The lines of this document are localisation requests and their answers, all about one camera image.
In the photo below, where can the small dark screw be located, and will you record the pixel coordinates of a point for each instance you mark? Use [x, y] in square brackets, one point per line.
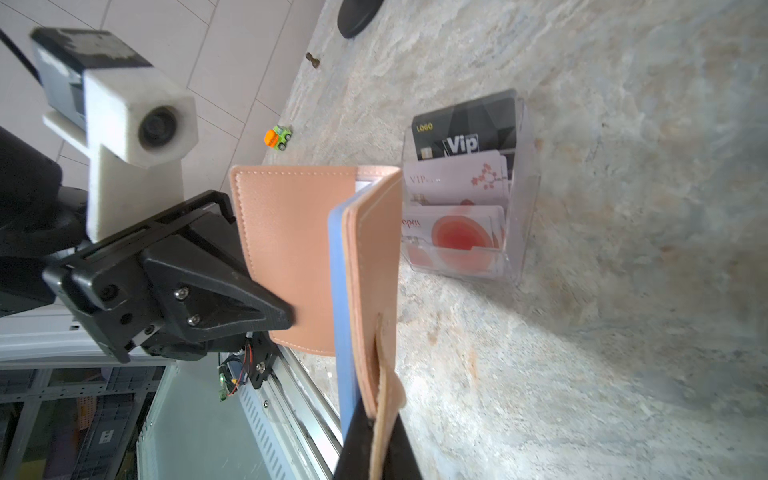
[315, 62]

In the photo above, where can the clear acrylic card holder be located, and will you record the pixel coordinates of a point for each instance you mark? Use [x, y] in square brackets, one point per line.
[524, 181]

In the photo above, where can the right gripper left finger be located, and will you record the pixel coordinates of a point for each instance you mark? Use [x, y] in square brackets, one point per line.
[354, 460]

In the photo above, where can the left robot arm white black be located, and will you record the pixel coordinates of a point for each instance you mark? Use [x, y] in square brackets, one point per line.
[43, 222]

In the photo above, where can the orange green toy car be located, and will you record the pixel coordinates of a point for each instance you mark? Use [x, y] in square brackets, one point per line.
[278, 137]

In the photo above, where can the pink floral VIP card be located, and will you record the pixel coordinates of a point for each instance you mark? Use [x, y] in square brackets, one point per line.
[470, 179]

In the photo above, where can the pink leather card wallet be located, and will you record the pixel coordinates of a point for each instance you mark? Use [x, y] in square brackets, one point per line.
[326, 240]

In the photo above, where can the black microphone stand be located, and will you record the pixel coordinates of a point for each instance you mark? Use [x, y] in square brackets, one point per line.
[355, 15]

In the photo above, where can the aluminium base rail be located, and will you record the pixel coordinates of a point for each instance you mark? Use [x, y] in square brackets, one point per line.
[296, 430]

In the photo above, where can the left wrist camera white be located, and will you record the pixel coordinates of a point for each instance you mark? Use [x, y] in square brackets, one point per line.
[130, 119]

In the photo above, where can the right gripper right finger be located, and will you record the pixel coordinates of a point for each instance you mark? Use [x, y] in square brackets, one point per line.
[400, 462]

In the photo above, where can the white card red circle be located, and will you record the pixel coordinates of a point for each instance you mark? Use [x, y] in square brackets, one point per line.
[458, 239]

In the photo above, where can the left circuit board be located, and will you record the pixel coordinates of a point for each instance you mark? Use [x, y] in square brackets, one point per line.
[233, 374]

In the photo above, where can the black VIP card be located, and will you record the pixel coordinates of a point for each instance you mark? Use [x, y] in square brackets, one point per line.
[482, 124]

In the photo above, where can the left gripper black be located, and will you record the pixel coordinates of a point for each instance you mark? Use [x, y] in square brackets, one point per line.
[164, 271]

